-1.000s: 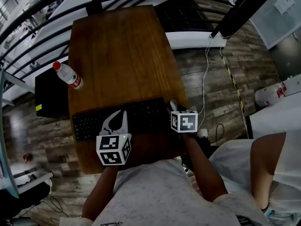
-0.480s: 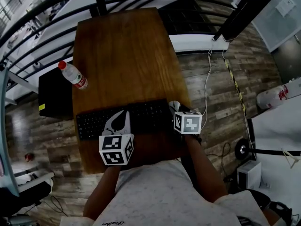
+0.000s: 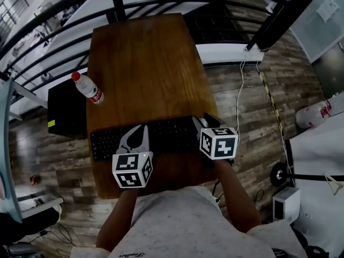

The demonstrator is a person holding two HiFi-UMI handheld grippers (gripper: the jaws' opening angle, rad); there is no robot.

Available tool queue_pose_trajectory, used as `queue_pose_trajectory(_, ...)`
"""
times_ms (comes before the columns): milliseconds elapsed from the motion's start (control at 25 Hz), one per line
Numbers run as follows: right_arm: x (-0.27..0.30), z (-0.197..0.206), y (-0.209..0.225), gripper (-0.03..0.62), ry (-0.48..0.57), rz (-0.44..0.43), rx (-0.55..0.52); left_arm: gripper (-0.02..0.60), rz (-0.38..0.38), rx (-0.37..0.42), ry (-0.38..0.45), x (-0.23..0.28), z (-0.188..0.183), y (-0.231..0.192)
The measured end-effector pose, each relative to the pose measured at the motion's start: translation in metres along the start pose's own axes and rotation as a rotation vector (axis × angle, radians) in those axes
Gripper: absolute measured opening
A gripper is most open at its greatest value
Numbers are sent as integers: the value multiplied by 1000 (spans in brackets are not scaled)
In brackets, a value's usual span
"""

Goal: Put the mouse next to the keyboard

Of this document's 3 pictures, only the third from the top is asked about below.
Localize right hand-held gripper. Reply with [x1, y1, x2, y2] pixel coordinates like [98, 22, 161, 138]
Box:
[191, 116, 240, 169]

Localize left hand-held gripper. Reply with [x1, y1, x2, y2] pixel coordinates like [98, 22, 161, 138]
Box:
[111, 124, 154, 189]

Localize black keyboard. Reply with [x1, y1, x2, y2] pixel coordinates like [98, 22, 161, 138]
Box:
[90, 115, 202, 162]

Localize person's left forearm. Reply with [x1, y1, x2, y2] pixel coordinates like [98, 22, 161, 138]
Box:
[96, 188, 140, 253]

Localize person's right forearm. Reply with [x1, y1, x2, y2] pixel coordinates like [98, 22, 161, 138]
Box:
[213, 159, 262, 234]

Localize clear red-capped water bottle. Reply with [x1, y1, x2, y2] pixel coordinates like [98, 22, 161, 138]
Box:
[71, 70, 105, 105]

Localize yellow black striped strip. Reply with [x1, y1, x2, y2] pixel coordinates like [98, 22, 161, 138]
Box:
[257, 70, 285, 138]

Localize black box cabinet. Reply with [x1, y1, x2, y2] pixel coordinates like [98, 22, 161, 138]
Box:
[47, 78, 88, 140]

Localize black wheel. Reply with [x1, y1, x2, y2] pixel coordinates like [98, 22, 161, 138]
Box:
[269, 162, 289, 188]

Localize person's light grey shirt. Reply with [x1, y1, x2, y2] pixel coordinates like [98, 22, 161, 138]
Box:
[70, 185, 307, 258]

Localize white plastic bag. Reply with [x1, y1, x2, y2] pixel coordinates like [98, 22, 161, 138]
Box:
[295, 100, 334, 130]

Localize white box device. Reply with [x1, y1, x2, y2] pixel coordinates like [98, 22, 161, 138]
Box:
[272, 186, 302, 225]

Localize white table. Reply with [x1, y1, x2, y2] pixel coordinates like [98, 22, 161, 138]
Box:
[284, 118, 344, 257]

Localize black metal railing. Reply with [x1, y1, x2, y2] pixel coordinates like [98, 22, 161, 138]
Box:
[0, 0, 290, 91]

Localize black chair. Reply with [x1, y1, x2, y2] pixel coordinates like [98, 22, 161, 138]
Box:
[0, 207, 61, 258]

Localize white cable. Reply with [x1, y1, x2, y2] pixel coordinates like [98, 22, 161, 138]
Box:
[235, 53, 247, 135]

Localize black floor cable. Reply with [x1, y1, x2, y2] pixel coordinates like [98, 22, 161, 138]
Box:
[28, 223, 77, 248]

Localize black slanted post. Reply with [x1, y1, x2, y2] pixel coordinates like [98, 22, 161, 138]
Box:
[245, 0, 314, 51]

